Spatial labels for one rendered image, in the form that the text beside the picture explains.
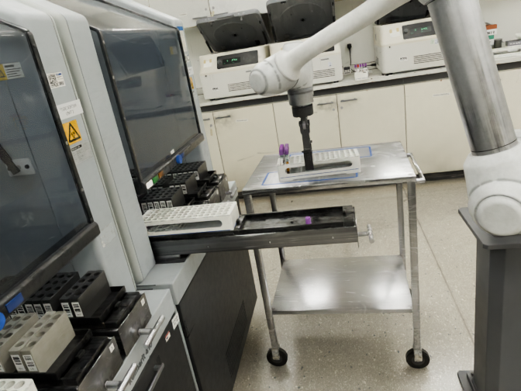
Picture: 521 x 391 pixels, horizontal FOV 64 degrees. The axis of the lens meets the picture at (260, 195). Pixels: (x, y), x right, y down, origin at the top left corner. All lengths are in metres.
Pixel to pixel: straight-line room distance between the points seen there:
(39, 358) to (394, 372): 1.38
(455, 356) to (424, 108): 2.08
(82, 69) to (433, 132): 2.92
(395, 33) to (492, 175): 2.49
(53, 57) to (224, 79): 2.59
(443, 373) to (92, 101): 1.57
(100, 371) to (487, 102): 0.99
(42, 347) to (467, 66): 1.04
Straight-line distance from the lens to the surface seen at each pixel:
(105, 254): 1.08
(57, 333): 0.93
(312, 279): 1.93
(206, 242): 1.24
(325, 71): 3.44
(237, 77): 3.50
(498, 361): 1.61
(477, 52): 1.09
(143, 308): 1.05
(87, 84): 1.11
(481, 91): 1.09
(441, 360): 1.96
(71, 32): 1.11
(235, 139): 3.60
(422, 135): 3.58
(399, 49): 3.46
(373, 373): 1.89
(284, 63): 1.31
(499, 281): 1.43
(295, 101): 1.48
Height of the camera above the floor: 1.32
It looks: 20 degrees down
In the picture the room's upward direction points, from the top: 10 degrees counter-clockwise
